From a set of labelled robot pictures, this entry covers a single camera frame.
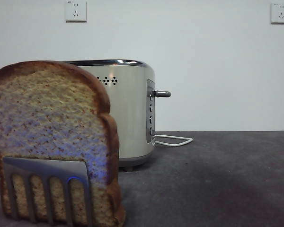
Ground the toasted bread slice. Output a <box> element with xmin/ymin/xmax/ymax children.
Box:
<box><xmin>0</xmin><ymin>60</ymin><xmax>126</xmax><ymax>227</ymax></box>

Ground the white wall socket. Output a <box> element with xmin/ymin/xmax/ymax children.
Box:
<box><xmin>65</xmin><ymin>0</ymin><xmax>88</xmax><ymax>24</ymax></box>
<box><xmin>270</xmin><ymin>2</ymin><xmax>284</xmax><ymax>25</ymax></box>

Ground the stainless steel toast rack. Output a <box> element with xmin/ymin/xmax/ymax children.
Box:
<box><xmin>2</xmin><ymin>156</ymin><xmax>93</xmax><ymax>227</ymax></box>

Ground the cream two-slot toaster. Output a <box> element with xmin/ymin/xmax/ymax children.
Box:
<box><xmin>63</xmin><ymin>59</ymin><xmax>156</xmax><ymax>172</ymax></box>

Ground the white power cable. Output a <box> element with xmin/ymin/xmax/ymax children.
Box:
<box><xmin>152</xmin><ymin>134</ymin><xmax>194</xmax><ymax>148</ymax></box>

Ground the grey toaster lever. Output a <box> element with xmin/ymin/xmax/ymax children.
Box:
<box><xmin>150</xmin><ymin>89</ymin><xmax>172</xmax><ymax>99</ymax></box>

